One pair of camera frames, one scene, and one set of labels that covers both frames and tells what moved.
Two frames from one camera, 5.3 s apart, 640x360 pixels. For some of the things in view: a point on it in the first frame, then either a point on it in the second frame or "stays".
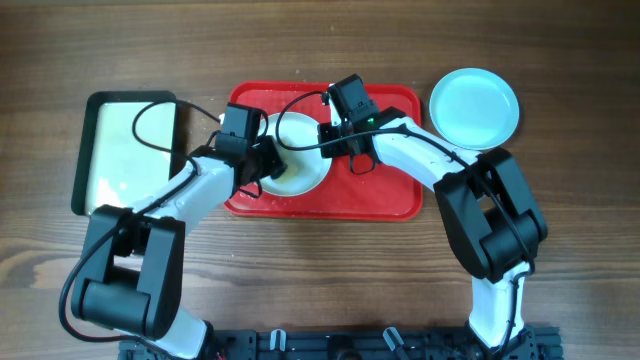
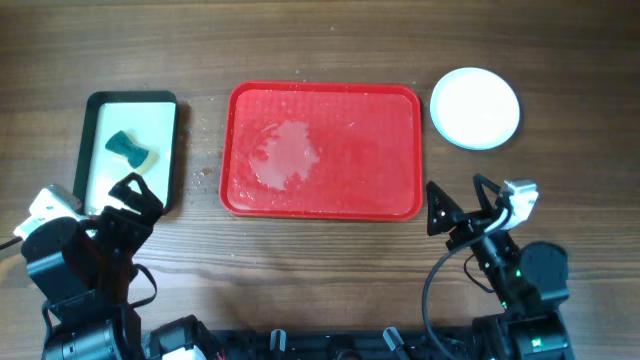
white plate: (296, 138) → (474, 109)
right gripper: (329, 148) → (472, 222)
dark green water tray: (126, 148) stays
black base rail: (383, 343) stays
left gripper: (276, 161) → (138, 228)
